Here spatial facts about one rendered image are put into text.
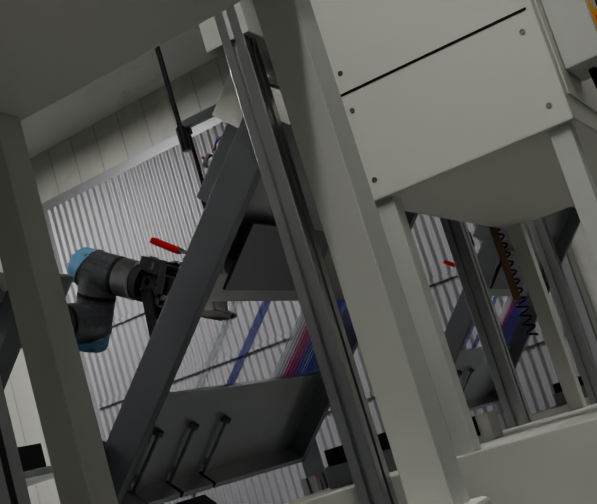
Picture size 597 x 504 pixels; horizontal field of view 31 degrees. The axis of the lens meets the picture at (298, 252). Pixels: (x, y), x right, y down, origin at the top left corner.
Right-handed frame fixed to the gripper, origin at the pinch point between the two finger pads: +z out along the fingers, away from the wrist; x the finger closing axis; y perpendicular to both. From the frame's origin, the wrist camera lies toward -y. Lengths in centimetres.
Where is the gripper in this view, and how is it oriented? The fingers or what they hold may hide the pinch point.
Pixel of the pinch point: (226, 318)
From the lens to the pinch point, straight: 190.4
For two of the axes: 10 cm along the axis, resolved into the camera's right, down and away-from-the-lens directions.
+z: 8.6, 2.1, -4.7
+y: 2.0, -9.8, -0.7
